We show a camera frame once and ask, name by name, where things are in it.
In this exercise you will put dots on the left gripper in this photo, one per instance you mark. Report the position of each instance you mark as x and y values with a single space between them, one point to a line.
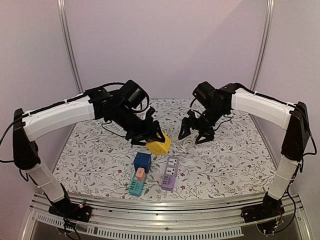
147 129

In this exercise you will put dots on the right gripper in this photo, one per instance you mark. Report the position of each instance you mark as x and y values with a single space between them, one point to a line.
198 123

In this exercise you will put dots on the yellow cube socket adapter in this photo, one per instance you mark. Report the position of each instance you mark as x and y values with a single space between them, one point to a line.
159 148

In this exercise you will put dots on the blue cube socket adapter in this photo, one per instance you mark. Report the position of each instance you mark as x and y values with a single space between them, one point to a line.
142 160

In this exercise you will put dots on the pink plug adapter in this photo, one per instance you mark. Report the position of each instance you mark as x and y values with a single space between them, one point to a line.
140 174

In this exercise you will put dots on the purple power strip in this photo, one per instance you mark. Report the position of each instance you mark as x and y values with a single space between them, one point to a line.
170 173

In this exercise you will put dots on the teal power strip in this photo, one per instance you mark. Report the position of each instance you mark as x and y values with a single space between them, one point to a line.
136 187

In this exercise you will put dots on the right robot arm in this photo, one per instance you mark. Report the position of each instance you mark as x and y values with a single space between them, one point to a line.
291 117

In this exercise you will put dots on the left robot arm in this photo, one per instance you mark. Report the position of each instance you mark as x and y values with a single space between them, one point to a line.
116 102

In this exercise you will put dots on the floral table mat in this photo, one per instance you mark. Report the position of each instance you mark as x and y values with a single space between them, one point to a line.
98 161

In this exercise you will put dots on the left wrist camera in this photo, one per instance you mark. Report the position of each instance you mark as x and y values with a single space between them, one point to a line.
149 112

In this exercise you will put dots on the right aluminium frame post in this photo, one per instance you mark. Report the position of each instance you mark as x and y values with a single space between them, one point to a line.
263 45

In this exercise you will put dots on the aluminium frame post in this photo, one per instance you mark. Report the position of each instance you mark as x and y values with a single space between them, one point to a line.
263 45
61 7

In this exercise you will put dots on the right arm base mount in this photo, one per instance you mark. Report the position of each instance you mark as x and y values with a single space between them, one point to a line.
262 211

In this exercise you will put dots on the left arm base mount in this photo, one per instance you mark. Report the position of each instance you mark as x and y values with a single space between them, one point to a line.
72 211

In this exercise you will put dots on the aluminium front rail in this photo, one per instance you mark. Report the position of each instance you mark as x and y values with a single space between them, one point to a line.
204 219

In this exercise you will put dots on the left aluminium frame post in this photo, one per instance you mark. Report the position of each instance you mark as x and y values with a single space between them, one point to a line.
61 7

